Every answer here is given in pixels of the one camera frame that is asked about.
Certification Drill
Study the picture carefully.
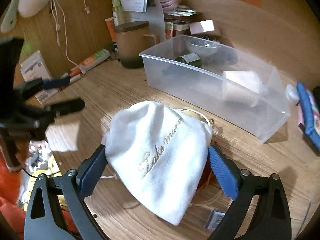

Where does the red gold drawstring pouch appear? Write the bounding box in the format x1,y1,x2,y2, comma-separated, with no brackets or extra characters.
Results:
175,108,223,207

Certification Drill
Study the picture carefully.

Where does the white drawstring pouch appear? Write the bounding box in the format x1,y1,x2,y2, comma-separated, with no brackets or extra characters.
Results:
101,101,213,225

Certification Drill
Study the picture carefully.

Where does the white printed box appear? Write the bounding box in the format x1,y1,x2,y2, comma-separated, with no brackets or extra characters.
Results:
21,50,58,104

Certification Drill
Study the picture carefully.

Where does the orange marker pen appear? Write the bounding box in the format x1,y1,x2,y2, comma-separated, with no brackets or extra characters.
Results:
61,67,82,85

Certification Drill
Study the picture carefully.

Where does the barcode card packet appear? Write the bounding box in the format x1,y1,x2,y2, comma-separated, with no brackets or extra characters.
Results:
204,210,226,231

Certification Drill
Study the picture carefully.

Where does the white orange tube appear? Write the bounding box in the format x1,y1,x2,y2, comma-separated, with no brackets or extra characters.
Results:
70,49,110,76

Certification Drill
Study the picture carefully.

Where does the brown jar with lid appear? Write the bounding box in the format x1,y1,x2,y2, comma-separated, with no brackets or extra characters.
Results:
114,21,159,68

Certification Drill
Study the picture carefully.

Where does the blue patchwork pouch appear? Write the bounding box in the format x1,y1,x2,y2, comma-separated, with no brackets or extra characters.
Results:
296,82,319,151

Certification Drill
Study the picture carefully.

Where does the clear plastic storage bin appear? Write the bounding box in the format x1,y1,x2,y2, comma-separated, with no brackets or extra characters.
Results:
140,35,290,142

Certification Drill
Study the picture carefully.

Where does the white round jar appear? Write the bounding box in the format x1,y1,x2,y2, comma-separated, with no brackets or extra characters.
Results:
285,84,299,105

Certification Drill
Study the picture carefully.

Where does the white paper note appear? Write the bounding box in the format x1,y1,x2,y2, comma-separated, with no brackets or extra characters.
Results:
112,0,147,12

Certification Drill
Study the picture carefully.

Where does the frosted white plastic cup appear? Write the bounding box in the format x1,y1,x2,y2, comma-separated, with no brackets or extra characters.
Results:
222,71,263,107

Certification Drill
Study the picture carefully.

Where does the black orange zipper case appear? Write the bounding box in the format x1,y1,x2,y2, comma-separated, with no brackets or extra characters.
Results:
312,86,320,104

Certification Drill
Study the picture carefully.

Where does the dark green dropper bottle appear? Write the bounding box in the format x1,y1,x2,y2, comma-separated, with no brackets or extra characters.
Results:
162,53,202,76

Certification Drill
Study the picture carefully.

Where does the stack of books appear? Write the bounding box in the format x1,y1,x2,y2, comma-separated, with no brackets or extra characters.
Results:
163,7,202,39

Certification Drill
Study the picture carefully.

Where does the clear glass bowl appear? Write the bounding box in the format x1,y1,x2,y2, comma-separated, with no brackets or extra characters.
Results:
187,40,220,57

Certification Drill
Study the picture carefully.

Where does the small pink cardboard box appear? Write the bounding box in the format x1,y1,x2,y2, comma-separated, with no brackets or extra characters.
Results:
189,20,221,37

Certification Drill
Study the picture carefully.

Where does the white earphone cable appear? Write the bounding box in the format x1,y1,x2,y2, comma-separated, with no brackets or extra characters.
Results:
48,0,91,68

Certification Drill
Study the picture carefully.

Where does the pink cable package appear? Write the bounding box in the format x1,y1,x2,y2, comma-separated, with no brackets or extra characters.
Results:
159,0,181,11

